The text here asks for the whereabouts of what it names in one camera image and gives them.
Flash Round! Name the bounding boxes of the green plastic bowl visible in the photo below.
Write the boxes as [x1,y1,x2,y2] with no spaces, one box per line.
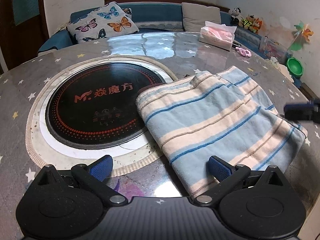
[286,57,304,77]

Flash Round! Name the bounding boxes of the pink tissue box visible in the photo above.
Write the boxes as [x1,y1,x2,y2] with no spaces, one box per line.
[199,21,237,52]

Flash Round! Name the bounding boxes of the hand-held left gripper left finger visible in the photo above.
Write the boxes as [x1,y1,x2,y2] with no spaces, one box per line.
[36,155,127,209]

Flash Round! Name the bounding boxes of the white hob surround ring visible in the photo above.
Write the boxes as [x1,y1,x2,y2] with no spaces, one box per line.
[30,55,178,170]

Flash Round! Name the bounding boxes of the butterfly print pillow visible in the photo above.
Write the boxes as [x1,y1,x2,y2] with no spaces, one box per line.
[66,2,140,43]

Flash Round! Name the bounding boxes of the clear plastic box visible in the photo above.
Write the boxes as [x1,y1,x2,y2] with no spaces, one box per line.
[259,37,292,63]

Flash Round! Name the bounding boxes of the panda plush toy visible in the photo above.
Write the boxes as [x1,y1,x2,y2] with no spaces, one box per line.
[230,7,242,25]

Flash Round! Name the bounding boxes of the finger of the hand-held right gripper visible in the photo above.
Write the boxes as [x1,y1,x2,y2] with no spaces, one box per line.
[284,99,320,123]

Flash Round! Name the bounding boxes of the black round induction hob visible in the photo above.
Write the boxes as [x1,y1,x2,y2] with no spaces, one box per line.
[45,62,168,150]

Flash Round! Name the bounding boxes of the small colourful plush toys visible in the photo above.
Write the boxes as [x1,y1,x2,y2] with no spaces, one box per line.
[240,14,255,32]

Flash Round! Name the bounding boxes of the beige cushion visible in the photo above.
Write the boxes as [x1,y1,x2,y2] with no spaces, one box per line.
[182,2,222,32]

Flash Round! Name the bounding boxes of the dark wooden door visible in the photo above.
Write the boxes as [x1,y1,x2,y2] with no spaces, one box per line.
[0,0,49,73]

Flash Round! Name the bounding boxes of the orange plush toy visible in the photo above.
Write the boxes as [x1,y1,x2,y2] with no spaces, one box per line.
[252,17,263,34]

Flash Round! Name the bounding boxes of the blue white striped towel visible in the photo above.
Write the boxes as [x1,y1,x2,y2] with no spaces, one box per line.
[136,65,308,198]

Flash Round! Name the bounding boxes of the blue sofa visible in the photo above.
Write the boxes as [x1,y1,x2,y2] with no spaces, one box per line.
[37,4,265,55]

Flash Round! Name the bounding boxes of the colourful paper pinwheel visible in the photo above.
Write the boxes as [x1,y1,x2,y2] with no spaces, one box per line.
[287,22,314,52]

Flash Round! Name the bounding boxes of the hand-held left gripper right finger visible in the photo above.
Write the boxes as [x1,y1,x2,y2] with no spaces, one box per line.
[196,155,287,209]

